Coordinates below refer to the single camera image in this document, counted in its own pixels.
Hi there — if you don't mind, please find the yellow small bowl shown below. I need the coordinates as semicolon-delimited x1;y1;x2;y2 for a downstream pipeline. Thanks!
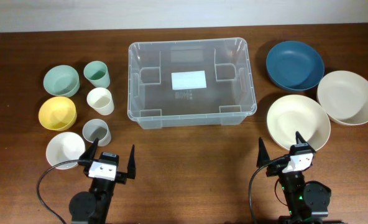
38;96;77;131

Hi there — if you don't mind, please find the clear plastic storage bin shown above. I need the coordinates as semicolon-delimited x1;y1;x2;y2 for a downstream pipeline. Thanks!
127;37;257;129

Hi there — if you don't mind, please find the mint green cup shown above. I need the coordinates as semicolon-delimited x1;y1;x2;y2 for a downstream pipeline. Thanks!
83;61;110;88

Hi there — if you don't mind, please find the dark blue bowl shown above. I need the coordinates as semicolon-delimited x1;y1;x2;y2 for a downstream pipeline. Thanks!
265;40;325;91

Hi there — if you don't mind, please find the grey cup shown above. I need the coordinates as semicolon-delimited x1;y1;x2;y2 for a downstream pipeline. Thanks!
82;119;112;146

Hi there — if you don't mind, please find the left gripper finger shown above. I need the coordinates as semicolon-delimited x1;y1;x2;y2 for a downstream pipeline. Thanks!
127;144;136;179
78;138;99;166

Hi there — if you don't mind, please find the cream white cup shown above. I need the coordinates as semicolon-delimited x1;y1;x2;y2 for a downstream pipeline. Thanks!
86;87;114;116

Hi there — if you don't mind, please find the beige bowl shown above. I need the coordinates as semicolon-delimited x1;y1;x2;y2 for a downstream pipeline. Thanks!
317;70;368;126

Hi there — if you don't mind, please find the white small bowl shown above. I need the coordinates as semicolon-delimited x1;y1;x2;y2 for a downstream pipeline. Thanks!
46;132;85;166

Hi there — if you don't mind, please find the mint green small bowl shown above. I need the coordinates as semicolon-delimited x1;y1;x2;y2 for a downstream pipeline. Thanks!
43;65;80;98

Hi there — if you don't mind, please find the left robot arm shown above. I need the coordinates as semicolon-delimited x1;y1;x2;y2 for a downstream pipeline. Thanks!
69;139;136;224

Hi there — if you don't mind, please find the cream bowl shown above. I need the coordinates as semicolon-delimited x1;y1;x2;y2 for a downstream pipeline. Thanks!
267;95;331;151

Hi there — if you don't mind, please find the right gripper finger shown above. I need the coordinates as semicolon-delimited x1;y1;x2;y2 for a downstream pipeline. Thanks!
256;137;270;168
295;131;316;153

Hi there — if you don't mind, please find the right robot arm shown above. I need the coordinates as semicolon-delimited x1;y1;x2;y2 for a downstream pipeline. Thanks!
256;132;331;223

